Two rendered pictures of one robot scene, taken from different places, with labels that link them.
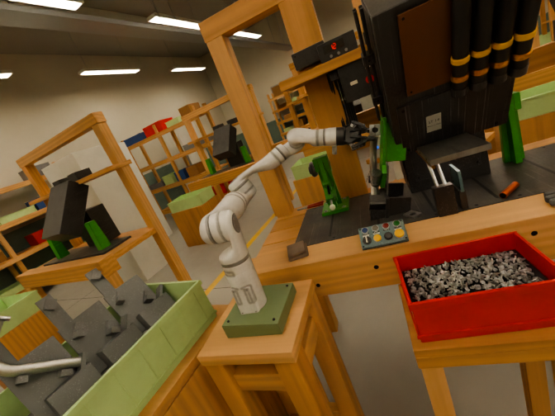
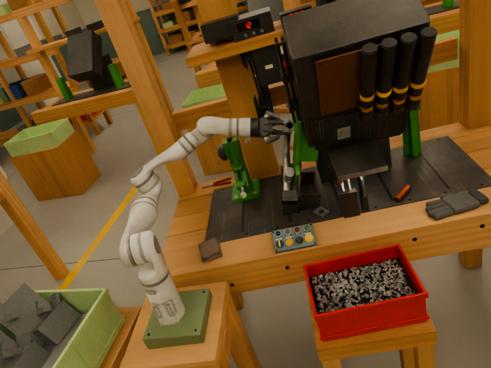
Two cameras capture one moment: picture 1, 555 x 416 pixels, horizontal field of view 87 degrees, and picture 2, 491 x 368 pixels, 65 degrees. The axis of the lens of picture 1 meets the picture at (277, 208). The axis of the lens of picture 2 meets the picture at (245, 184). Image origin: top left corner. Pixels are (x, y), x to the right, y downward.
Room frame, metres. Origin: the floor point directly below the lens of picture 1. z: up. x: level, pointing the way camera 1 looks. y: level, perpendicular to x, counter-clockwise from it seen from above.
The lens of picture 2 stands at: (-0.17, 0.01, 1.81)
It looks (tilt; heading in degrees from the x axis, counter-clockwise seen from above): 30 degrees down; 349
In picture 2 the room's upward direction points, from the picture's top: 18 degrees counter-clockwise
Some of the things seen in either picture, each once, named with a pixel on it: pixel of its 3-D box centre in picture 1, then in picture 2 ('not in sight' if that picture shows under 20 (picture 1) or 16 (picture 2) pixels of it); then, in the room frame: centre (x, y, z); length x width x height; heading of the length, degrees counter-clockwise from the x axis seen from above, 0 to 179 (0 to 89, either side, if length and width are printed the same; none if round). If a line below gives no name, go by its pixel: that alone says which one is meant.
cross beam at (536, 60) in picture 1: (393, 110); (307, 86); (1.44, -0.71, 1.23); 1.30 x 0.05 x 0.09; 69
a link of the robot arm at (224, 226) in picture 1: (226, 238); (147, 258); (0.83, 0.18, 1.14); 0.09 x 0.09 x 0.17; 79
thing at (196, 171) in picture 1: (180, 167); (11, 79); (7.16, 1.79, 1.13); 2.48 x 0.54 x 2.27; 60
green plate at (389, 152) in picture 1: (391, 142); (305, 141); (1.07, -0.49, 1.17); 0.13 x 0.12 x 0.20; 69
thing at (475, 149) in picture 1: (442, 144); (350, 148); (0.98, -0.62, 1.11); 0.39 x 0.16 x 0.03; 159
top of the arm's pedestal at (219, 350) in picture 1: (261, 319); (178, 326); (0.83, 0.19, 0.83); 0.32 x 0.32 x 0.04; 66
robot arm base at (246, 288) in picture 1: (244, 281); (163, 295); (0.83, 0.19, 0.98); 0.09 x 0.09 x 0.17; 72
